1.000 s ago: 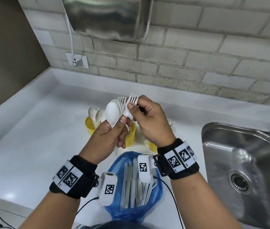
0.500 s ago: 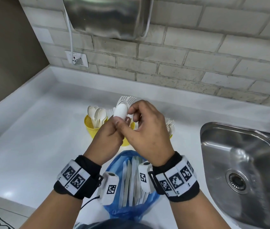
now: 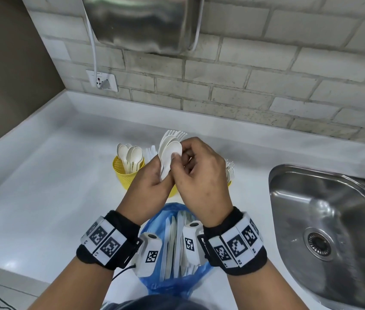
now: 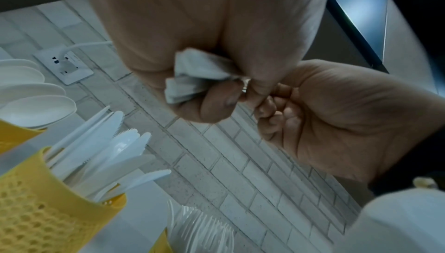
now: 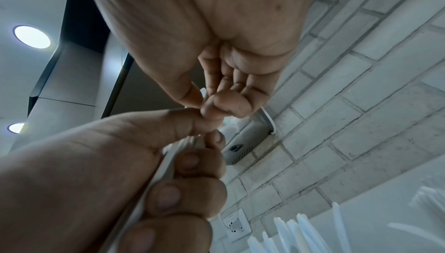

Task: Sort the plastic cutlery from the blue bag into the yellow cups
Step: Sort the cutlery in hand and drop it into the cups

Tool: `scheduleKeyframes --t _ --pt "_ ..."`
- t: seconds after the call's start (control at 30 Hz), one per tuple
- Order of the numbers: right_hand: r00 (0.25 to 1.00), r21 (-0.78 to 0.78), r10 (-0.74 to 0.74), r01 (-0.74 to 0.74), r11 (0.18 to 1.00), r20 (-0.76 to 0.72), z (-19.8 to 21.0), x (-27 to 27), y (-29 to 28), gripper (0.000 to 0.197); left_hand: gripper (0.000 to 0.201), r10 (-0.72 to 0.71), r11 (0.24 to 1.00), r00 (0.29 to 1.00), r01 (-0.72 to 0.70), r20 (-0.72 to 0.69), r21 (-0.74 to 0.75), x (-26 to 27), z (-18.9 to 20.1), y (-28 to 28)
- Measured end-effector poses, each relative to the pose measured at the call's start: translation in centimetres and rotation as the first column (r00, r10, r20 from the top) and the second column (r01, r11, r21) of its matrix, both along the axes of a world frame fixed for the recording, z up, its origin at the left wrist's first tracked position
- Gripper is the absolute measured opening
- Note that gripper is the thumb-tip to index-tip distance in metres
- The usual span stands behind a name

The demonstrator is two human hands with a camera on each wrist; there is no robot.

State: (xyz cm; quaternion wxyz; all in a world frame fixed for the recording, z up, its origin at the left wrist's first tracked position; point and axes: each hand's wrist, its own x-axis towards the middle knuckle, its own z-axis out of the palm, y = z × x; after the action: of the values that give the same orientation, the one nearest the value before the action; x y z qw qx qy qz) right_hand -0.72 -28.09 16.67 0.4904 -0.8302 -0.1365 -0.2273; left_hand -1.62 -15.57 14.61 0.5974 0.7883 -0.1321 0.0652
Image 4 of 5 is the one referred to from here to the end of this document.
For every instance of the person's left hand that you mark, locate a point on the person's left hand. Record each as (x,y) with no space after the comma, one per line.
(208,13)

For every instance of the black right wristband with markers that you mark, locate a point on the black right wristband with markers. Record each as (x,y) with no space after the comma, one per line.
(399,183)

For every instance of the black door frame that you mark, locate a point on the black door frame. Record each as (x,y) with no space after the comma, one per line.
(358,32)

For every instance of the white wall socket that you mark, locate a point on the white wall socket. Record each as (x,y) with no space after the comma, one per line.
(48,57)

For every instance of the white plastic knife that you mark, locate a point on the white plastic knife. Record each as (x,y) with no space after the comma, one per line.
(146,179)

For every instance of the yellow mesh cup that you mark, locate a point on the yellow mesh cup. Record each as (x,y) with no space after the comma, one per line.
(41,213)
(14,136)
(163,243)

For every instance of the person's right hand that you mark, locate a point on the person's right hand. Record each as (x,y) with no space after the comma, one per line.
(354,120)

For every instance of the bundle of white plastic cutlery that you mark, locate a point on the bundle of white plastic cutlery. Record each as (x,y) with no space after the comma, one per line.
(198,73)

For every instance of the stack of white forks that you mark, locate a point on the stack of white forks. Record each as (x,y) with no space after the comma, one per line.
(201,232)

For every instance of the stack of white knives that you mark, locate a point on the stack of white knives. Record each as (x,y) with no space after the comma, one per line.
(97,142)

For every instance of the stack of white spoons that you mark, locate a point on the stack of white spoons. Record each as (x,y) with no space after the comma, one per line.
(31,109)

